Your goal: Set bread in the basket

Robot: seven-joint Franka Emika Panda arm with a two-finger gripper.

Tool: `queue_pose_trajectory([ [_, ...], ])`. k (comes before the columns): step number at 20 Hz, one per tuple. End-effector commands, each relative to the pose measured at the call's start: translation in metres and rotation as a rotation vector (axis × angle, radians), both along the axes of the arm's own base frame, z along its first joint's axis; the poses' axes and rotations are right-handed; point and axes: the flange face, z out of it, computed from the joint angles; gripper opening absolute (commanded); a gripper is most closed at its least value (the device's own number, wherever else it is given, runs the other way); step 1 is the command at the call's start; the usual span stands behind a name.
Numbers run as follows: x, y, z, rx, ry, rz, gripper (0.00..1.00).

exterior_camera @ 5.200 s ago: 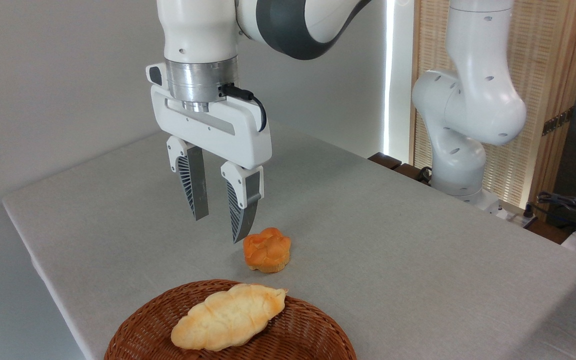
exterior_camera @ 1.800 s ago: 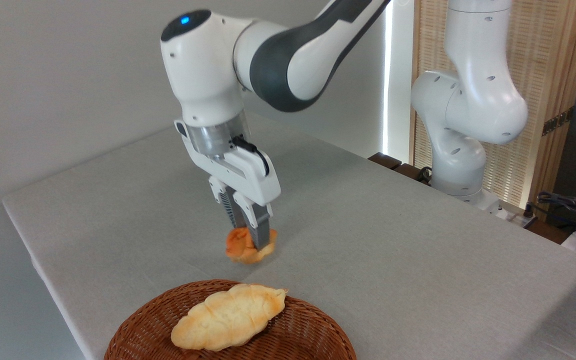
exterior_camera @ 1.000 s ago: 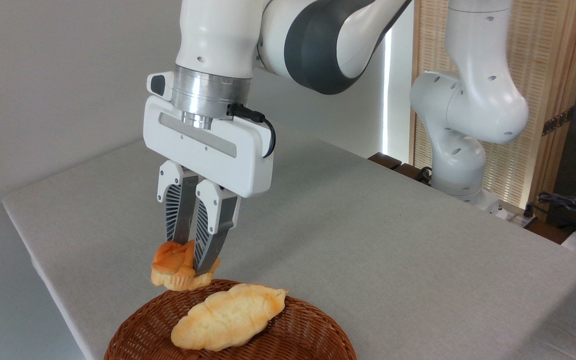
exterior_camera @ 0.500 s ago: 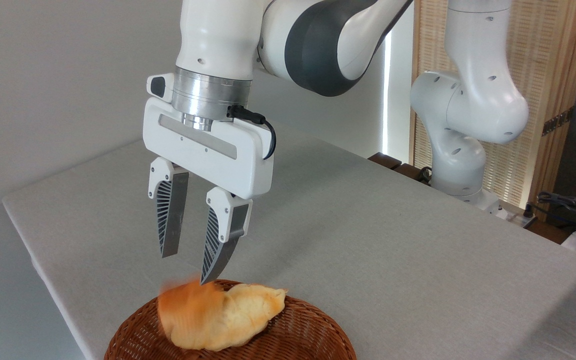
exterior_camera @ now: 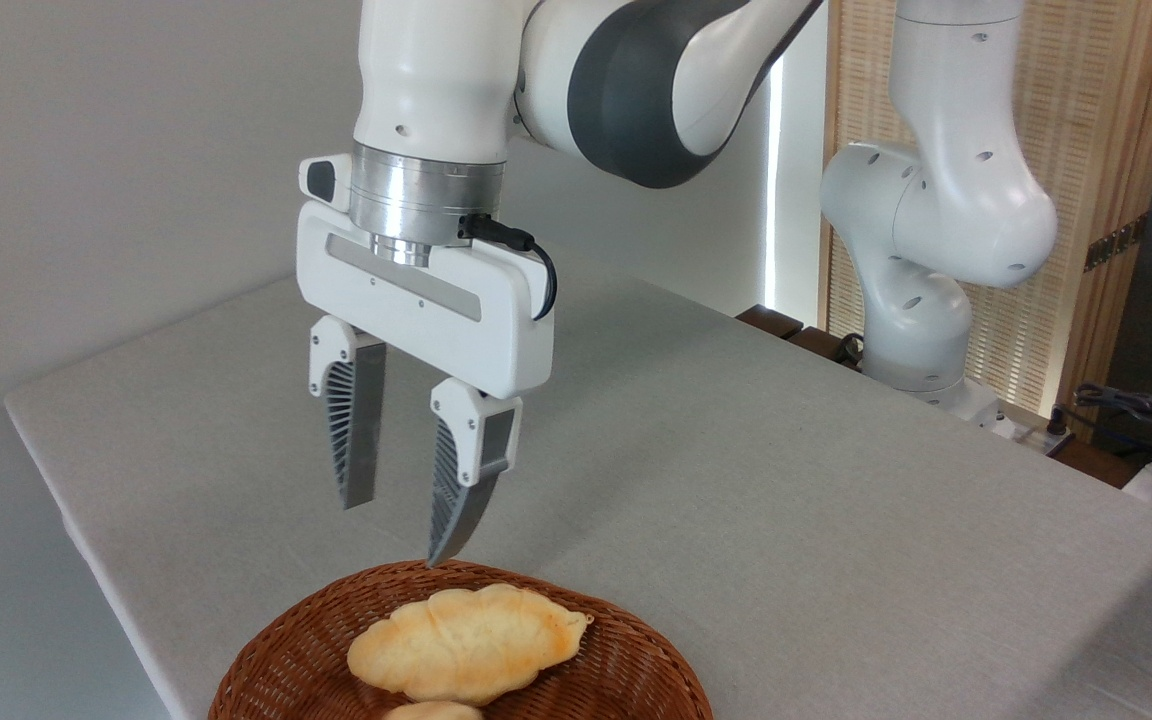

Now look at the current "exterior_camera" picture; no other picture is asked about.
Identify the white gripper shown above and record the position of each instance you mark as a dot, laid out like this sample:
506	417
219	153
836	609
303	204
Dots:
466	320

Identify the small orange flower-shaped bread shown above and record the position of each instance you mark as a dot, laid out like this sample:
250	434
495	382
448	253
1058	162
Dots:
433	712

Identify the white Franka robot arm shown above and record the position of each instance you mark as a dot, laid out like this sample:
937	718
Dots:
436	70

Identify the long pale twisted bread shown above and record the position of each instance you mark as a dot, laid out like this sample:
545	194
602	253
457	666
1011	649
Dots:
466	645

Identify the brown wicker basket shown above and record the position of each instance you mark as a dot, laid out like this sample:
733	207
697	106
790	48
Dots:
616	670

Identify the grey tablecloth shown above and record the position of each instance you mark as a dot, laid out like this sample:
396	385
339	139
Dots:
786	500

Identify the dark metal screen hinge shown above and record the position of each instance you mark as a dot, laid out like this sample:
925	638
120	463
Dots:
1116	243

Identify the wooden slatted folding screen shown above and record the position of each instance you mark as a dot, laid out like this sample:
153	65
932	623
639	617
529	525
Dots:
1106	120

